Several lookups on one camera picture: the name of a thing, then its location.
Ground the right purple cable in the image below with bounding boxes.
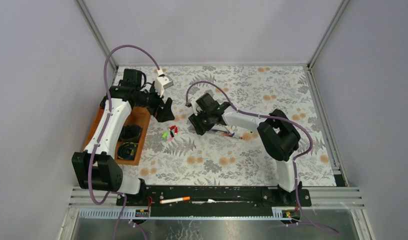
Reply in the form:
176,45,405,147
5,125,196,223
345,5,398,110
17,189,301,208
185,81,341,240

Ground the black tape roll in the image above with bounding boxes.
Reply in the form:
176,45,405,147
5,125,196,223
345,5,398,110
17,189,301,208
119,124,143,143

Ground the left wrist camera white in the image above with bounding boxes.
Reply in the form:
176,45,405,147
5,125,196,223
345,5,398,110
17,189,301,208
154,68,174,98

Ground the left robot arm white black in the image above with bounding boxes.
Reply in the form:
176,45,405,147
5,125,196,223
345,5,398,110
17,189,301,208
71,69,175,206

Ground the blue cap white marker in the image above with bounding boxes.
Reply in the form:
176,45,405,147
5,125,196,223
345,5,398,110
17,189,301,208
223,125,235,135

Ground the orange cap white marker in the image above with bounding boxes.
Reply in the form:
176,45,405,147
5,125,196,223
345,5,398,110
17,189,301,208
159,196,191,205

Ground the purple ink gel pen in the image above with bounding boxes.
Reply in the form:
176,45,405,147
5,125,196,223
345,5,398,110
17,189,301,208
210,129,231,135

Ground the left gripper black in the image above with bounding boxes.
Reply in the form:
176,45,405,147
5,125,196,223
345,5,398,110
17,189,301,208
133,82,175,122

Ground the wooden compartment tray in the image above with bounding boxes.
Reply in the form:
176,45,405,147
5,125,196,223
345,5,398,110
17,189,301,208
81,98,151,166

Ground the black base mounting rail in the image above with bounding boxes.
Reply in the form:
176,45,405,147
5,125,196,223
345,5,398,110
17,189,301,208
126,185,312,218

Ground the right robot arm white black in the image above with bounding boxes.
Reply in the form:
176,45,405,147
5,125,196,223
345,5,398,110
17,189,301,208
185,93,301,206

